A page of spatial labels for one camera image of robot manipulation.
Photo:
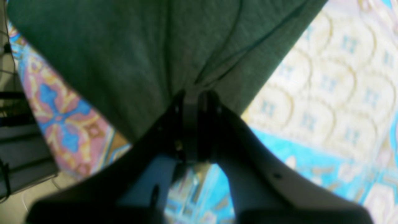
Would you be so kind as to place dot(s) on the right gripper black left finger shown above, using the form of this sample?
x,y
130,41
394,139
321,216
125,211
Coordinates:
x,y
133,189

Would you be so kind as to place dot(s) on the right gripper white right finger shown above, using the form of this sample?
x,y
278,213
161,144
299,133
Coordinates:
x,y
264,190

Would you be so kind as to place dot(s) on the dark green long-sleeve shirt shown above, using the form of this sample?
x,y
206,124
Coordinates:
x,y
129,58

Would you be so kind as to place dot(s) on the patterned tile tablecloth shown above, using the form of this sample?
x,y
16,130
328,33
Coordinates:
x,y
329,111

